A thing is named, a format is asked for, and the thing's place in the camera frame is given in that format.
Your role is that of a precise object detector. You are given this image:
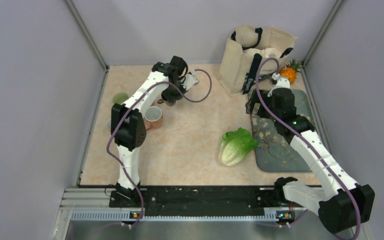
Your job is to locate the pink mug large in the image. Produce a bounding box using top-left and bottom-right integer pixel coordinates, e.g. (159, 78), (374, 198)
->
(144, 106), (163, 130)

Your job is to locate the light green mug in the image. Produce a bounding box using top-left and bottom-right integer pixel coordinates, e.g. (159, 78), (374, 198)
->
(112, 92), (130, 105)

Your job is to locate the brown mug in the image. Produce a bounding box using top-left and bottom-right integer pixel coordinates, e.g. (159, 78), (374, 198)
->
(157, 98), (177, 107)

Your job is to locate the grey blue mug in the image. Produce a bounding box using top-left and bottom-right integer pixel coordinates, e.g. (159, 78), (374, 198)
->
(106, 119), (112, 131)

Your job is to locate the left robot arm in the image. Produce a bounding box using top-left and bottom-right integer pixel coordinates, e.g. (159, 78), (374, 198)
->
(110, 56), (188, 207)

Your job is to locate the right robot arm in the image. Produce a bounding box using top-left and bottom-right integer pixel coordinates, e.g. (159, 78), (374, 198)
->
(246, 87), (375, 235)

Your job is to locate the toy pineapple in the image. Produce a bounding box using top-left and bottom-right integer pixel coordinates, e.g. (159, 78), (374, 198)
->
(279, 58), (303, 85)

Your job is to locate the toy lettuce head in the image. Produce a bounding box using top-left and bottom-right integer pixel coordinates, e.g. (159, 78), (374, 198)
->
(218, 127), (259, 166)

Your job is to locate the beige canvas tote bag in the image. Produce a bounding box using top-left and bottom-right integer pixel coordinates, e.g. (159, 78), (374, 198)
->
(217, 25), (297, 97)

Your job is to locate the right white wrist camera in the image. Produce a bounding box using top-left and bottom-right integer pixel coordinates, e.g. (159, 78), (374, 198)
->
(267, 73), (291, 98)

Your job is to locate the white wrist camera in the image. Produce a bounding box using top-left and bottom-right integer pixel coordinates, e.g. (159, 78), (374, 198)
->
(181, 73), (200, 92)
(267, 73), (291, 98)

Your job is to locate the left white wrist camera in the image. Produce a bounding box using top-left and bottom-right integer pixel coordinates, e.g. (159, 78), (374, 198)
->
(181, 73), (200, 92)

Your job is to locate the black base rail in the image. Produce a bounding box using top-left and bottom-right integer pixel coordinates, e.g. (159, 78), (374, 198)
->
(109, 185), (299, 217)

